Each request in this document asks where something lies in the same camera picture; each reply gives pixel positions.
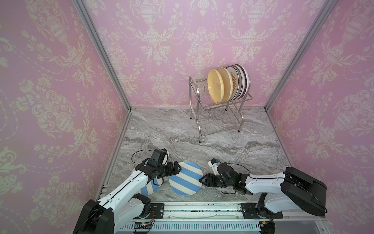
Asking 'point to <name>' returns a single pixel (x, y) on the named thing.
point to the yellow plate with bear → (215, 85)
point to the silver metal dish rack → (211, 118)
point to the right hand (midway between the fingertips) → (202, 181)
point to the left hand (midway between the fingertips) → (175, 170)
